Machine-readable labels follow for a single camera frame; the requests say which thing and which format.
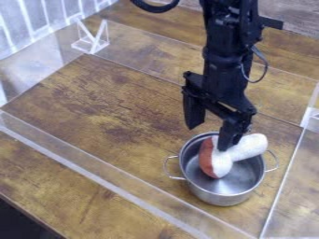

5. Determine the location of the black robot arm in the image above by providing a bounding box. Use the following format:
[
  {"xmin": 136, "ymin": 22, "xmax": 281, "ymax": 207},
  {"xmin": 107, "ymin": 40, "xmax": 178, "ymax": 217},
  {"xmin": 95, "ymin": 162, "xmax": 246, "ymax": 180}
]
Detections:
[{"xmin": 181, "ymin": 0, "xmax": 282, "ymax": 151}]

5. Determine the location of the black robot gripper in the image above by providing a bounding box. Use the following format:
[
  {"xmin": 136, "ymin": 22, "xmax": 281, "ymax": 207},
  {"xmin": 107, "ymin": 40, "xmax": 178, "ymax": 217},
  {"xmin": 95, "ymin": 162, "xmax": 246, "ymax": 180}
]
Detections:
[{"xmin": 181, "ymin": 62, "xmax": 256, "ymax": 151}]

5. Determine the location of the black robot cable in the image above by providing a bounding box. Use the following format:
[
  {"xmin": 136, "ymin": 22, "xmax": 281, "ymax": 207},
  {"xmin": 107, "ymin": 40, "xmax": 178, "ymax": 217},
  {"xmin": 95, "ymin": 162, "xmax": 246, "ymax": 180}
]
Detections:
[{"xmin": 128, "ymin": 0, "xmax": 181, "ymax": 14}]

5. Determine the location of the silver pot with handles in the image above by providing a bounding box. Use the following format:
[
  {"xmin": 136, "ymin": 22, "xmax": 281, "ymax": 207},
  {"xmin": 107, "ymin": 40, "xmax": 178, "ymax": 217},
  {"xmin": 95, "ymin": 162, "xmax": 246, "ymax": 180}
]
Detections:
[{"xmin": 162, "ymin": 132, "xmax": 278, "ymax": 206}]

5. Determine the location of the plush mushroom brown white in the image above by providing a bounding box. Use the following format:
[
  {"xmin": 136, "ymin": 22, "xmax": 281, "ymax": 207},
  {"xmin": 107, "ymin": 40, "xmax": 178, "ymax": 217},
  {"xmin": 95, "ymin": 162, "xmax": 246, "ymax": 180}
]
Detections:
[{"xmin": 197, "ymin": 134, "xmax": 268, "ymax": 179}]

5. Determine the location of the clear acrylic enclosure panel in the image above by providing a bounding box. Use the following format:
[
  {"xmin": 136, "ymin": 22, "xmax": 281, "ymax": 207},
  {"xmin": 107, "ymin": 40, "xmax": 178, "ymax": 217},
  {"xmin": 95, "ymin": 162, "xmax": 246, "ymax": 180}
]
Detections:
[{"xmin": 0, "ymin": 110, "xmax": 319, "ymax": 239}]

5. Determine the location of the clear acrylic triangle bracket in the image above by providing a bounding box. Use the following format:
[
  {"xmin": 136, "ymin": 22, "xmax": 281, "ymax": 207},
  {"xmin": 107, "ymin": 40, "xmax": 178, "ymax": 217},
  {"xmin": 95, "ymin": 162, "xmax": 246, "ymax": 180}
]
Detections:
[{"xmin": 70, "ymin": 20, "xmax": 109, "ymax": 54}]

